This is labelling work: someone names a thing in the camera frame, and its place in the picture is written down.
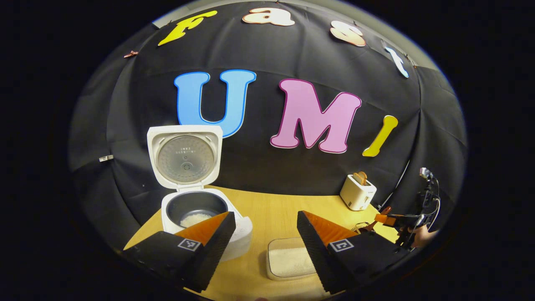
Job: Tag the black backdrop cloth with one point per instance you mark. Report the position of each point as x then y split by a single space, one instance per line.
284 54

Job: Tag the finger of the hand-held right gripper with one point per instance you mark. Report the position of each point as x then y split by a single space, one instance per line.
401 220

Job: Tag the white cloth clip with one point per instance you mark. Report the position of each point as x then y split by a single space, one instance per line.
106 158

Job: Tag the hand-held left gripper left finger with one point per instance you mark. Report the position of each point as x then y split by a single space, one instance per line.
211 255

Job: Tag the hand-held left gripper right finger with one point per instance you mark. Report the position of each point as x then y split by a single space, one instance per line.
322 259

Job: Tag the copper cloth clip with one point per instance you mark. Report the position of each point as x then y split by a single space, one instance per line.
131 54

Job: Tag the clear plastic rice box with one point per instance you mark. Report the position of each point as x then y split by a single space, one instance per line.
288 261

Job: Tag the toasted bread slice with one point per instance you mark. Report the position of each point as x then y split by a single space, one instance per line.
356 179
363 177

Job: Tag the white toaster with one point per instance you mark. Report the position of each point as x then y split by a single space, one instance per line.
357 196

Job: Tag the white rice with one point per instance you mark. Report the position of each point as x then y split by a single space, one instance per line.
194 219
288 261

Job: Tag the white rice cooker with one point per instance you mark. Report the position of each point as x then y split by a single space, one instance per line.
186 156

